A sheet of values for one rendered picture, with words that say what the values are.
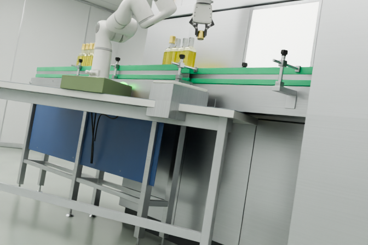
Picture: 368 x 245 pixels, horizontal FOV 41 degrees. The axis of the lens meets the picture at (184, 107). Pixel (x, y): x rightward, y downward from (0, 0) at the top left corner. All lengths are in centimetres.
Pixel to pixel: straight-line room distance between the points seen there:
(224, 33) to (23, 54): 609
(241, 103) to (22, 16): 659
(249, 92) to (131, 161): 83
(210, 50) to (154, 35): 61
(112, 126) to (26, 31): 575
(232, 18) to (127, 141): 89
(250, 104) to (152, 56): 115
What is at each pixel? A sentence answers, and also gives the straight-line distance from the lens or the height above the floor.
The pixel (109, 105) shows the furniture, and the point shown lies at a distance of 243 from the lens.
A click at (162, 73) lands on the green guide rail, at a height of 92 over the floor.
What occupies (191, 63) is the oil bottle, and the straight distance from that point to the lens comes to 262.
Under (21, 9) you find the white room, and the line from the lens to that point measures 851.
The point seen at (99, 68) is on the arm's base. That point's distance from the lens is 251.
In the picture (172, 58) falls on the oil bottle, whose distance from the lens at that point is 271.
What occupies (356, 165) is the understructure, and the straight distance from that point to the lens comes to 167.
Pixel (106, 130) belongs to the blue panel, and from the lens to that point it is 293.
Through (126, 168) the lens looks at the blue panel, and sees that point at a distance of 272.
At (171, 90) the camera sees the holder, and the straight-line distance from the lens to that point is 217.
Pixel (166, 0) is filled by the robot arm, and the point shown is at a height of 122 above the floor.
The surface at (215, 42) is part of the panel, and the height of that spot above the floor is 114.
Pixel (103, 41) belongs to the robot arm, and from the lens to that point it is 254.
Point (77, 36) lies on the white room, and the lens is 889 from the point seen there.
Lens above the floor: 60
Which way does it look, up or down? 4 degrees up
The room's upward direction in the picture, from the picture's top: 9 degrees clockwise
